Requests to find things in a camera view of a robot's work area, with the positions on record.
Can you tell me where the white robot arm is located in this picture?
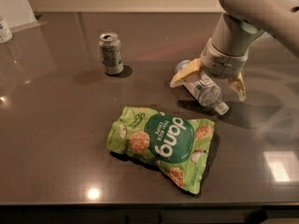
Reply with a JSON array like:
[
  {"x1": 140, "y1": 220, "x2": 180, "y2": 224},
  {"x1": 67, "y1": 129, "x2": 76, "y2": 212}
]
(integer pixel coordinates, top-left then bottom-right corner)
[{"x1": 170, "y1": 0, "x2": 299, "y2": 101}]

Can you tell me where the green white soda can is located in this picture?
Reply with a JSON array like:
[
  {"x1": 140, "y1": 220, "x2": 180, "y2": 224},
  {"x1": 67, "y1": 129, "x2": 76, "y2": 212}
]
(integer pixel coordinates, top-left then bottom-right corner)
[{"x1": 99, "y1": 32, "x2": 123, "y2": 76}]

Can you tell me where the blue plastic water bottle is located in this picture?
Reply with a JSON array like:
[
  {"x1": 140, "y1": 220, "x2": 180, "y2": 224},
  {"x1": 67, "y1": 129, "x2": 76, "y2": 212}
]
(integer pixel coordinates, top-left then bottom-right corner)
[{"x1": 182, "y1": 72, "x2": 229, "y2": 115}]

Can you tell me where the white container at left edge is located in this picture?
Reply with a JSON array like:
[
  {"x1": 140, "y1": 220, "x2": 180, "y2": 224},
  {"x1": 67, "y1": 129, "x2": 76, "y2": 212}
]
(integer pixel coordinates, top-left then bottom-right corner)
[{"x1": 0, "y1": 16, "x2": 13, "y2": 44}]

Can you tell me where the green dang chips bag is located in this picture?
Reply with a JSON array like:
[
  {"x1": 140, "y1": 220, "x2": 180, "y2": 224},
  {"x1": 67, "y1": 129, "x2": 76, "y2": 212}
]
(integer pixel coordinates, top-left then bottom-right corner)
[{"x1": 107, "y1": 106, "x2": 214, "y2": 194}]

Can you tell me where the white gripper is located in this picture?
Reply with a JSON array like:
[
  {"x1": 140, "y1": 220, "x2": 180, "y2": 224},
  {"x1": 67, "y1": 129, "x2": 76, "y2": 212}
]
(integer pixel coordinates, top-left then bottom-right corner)
[{"x1": 170, "y1": 38, "x2": 248, "y2": 102}]

